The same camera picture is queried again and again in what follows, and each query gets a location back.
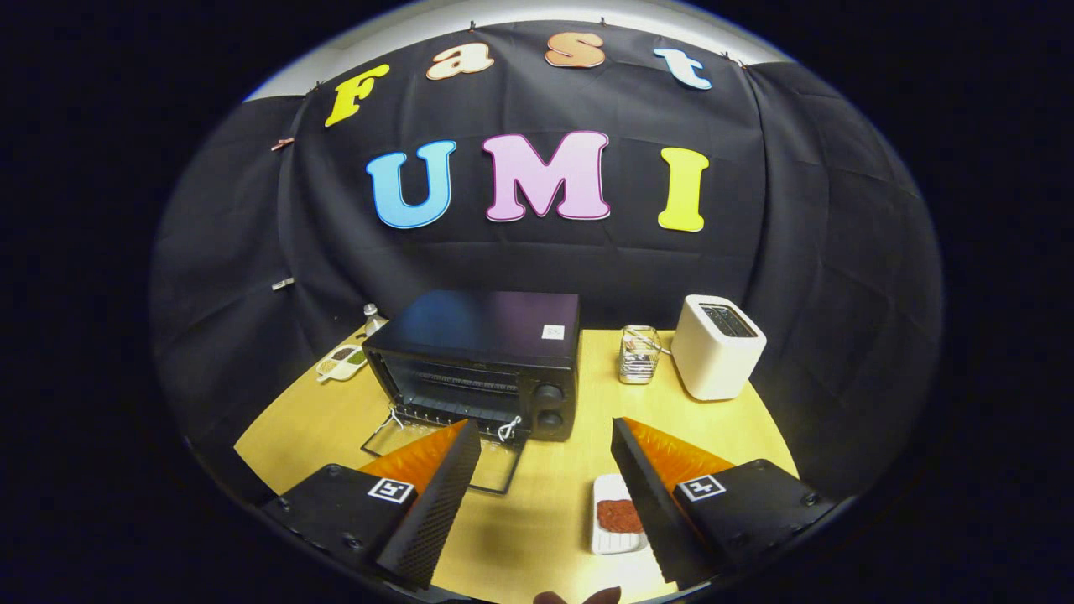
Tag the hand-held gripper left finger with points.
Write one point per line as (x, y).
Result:
(436, 503)

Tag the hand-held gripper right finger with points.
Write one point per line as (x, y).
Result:
(650, 503)

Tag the red dried meat slice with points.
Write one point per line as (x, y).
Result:
(617, 516)

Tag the black toaster oven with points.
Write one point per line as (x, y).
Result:
(478, 327)

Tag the white pop-up toaster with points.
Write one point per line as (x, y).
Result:
(713, 361)

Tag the white rectangular plate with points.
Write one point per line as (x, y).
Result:
(608, 544)

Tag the white divided spice tray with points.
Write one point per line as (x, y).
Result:
(340, 367)

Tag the small clear bottle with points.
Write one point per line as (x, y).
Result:
(373, 323)

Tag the black backdrop cloth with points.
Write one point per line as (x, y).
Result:
(537, 260)

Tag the silver clip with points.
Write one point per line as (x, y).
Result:
(283, 283)

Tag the pink clip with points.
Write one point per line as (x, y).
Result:
(283, 144)

